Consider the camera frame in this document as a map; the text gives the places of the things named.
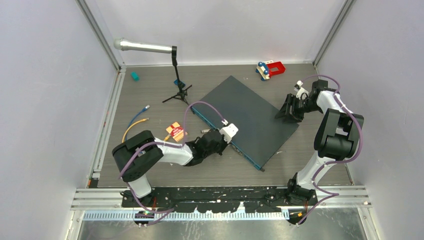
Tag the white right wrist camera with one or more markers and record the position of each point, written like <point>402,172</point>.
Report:
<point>301,93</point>

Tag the aluminium frame rail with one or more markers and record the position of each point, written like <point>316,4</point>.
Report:
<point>349,196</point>

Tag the dark grey network switch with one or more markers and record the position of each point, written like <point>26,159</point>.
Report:
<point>260,134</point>

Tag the black microphone tripod stand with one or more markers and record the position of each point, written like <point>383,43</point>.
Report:
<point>182,89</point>

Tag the red blue toy truck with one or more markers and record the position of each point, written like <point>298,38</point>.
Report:
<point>268,69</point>

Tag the teal toy block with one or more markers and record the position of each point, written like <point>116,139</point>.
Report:
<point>135,76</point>

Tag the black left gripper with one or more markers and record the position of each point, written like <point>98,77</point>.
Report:
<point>224,144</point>

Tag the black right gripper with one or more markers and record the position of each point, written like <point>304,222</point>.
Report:
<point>291,100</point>

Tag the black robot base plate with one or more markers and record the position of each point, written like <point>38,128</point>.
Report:
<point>229,199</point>

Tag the red white cigarette box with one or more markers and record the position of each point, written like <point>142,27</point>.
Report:
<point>176,132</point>

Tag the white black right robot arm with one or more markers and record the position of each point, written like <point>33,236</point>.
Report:
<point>337,138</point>

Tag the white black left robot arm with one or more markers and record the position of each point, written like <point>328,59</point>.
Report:
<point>136,156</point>

